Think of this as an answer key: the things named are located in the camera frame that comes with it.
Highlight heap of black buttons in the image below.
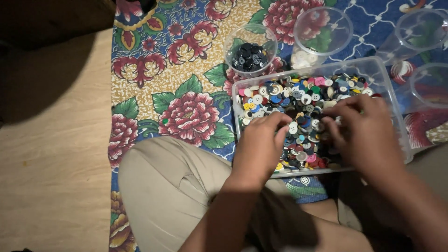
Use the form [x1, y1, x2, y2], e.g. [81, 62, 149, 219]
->
[232, 43, 269, 72]

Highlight floral patterned floor mat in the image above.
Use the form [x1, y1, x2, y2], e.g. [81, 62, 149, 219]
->
[108, 0, 448, 252]

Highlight pile of mixed colourful buttons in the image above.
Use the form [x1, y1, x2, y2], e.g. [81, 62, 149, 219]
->
[237, 73, 384, 173]

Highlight person's beige shorts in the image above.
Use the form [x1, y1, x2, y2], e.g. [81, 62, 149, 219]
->
[118, 136, 373, 252]

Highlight clear cup holding white buttons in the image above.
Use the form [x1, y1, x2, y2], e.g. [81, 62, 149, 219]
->
[290, 6, 354, 70]

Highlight clear cup holding black buttons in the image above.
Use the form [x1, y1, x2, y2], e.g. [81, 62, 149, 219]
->
[224, 24, 279, 78]

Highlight person's right hand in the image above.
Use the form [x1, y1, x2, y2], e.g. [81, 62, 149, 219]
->
[321, 94, 407, 180]

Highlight empty clear plastic cup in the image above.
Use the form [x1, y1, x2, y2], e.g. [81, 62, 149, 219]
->
[395, 63, 448, 114]
[376, 9, 448, 66]

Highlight person's left hand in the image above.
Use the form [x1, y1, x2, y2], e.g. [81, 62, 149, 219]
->
[229, 112, 293, 190]

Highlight heap of white buttons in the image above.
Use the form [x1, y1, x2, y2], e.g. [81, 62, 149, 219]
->
[290, 47, 319, 69]

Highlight clear plastic rectangular tray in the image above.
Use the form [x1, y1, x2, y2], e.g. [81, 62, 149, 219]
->
[232, 56, 413, 178]

